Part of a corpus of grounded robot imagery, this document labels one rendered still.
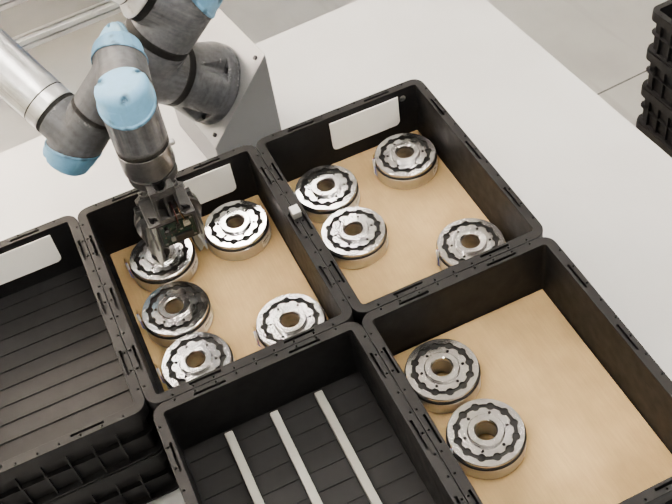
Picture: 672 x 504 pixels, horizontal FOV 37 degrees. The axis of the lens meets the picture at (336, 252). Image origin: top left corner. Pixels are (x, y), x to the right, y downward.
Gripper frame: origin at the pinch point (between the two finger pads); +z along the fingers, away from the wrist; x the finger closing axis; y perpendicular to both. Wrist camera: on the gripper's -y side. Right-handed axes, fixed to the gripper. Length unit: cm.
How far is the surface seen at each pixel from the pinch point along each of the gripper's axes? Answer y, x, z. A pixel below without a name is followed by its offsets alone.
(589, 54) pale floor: -91, 142, 86
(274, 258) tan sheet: 7.3, 12.9, 2.6
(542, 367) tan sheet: 44, 39, 3
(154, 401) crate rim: 30.7, -11.7, -7.5
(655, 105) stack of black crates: -32, 119, 50
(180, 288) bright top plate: 8.4, -2.5, -0.6
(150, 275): 3.2, -5.9, -0.3
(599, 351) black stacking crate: 47, 46, 1
